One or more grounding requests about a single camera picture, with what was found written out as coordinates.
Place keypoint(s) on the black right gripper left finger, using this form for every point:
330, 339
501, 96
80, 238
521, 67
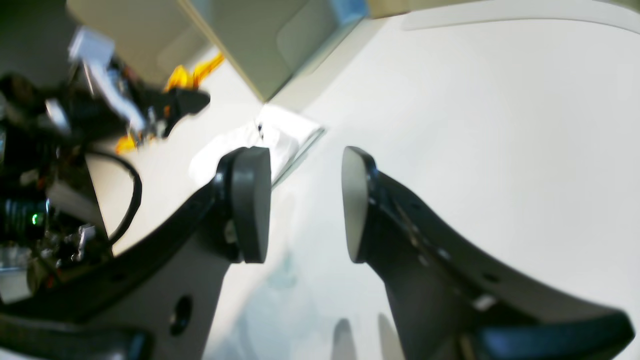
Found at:
157, 300

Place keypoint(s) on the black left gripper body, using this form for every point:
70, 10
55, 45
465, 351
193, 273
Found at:
146, 110

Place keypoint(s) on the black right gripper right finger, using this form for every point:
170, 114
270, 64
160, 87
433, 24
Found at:
449, 299

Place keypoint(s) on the white printed t-shirt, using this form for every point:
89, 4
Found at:
286, 134

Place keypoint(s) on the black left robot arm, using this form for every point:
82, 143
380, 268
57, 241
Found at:
45, 201

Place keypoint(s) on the grey cardboard box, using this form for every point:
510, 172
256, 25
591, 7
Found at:
266, 41

